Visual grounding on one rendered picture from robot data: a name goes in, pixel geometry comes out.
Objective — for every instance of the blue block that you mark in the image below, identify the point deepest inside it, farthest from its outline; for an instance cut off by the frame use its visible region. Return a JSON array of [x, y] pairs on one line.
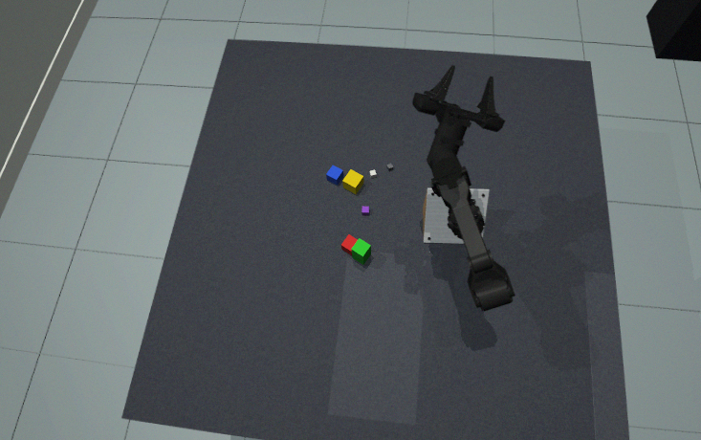
[[334, 175]]

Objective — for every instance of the yellow cube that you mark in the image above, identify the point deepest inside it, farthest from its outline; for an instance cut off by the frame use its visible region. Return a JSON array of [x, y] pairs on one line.
[[353, 181]]

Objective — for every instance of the red block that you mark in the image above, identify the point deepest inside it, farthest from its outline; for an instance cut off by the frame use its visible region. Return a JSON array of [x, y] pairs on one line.
[[348, 243]]

